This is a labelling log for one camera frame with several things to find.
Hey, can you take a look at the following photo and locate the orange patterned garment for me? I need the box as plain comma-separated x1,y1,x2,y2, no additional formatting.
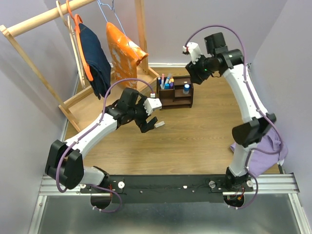
106,22,148,89

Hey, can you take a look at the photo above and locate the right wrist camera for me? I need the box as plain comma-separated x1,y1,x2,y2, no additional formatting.
182,42,203,64

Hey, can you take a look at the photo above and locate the navy blue garment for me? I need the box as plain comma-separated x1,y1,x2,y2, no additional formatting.
80,24,111,99

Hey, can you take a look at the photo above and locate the orange hanger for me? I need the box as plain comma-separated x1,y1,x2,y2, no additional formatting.
66,0,94,81

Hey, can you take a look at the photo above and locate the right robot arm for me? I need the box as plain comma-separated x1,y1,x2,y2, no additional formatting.
183,33,276,191

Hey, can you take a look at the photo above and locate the blue grey glue stick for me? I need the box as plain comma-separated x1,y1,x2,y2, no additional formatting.
183,84,190,95

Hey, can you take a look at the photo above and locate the blue wire hanger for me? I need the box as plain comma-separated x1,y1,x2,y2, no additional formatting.
96,0,126,35

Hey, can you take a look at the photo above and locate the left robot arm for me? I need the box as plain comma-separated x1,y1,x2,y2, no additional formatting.
45,88,162,193

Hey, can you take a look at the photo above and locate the brown wooden desk organizer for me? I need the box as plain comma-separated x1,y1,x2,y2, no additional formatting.
156,76,194,110

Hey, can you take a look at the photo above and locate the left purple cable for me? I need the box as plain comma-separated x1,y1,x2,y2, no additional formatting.
55,78,156,213

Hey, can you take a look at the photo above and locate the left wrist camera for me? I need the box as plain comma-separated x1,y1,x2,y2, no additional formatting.
143,98,162,116

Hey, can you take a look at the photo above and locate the wooden clothes rack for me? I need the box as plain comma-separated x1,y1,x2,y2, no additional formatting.
0,0,160,132

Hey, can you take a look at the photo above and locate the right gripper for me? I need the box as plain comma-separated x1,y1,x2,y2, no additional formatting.
184,52,217,85

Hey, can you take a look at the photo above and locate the beige hanger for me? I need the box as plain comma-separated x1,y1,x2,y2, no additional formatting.
56,0,86,89

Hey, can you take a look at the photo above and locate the purple cloth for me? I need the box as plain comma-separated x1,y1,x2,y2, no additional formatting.
230,128,288,177

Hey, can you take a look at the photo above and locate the white dark-blue marker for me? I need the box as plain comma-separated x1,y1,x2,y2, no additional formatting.
157,77,162,89

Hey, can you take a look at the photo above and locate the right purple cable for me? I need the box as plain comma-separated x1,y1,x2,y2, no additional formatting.
185,24,286,210

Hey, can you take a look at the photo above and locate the white eraser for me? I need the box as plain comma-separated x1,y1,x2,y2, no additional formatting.
155,121,165,128

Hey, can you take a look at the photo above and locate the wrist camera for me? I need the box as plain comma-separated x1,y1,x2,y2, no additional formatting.
182,42,203,64
143,98,162,116

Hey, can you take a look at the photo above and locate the white pink marker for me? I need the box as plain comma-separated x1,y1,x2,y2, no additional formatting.
160,74,165,89

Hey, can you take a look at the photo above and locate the purple cable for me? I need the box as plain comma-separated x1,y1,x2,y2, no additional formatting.
185,24,286,210
55,78,156,213

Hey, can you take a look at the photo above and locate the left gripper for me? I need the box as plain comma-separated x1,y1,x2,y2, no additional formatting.
128,96,158,133

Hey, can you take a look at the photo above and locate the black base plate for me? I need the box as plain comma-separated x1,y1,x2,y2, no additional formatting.
80,174,254,204

